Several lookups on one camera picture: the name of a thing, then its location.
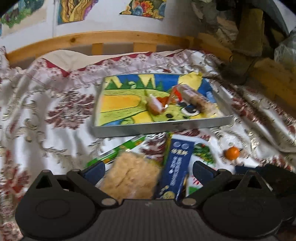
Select white vegetable print snack packet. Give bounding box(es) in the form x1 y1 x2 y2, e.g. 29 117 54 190
185 139 216 195

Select colourful drawing paper sheet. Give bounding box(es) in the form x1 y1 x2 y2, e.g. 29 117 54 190
96 71 228 127

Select small orange round fruit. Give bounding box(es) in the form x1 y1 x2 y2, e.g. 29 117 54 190
223 146 241 160

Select green snack packet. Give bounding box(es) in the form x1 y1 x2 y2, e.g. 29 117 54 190
85 136 146 169

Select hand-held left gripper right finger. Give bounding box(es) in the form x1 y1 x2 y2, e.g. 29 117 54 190
181 161 264 207

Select olive green garment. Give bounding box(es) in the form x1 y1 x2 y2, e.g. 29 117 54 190
232 7 265 61

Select dark blue stick packet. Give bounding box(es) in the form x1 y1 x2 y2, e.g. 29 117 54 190
154 137 196 201

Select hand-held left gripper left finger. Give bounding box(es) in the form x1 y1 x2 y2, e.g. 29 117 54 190
32 161 118 207

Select cream bed sheet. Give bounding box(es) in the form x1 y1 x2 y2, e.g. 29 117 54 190
40 49 148 72

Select white and orange snack packet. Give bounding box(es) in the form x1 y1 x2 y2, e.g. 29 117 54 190
144 90 166 115

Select wooden bed headboard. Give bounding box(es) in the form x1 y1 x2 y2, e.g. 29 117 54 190
6 31 234 67

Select clear packet of brown snack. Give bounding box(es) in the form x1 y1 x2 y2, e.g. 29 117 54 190
172 85 210 115

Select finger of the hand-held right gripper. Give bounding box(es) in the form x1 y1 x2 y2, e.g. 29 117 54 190
235 164 295 200

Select grey patterned cloth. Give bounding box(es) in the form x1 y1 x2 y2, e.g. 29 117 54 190
192 0 241 54

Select flame pattern wall drawing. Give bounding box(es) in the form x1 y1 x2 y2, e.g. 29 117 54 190
57 0 89 25

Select clear plastic bag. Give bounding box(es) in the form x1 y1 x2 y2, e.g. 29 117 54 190
274 35 296 70

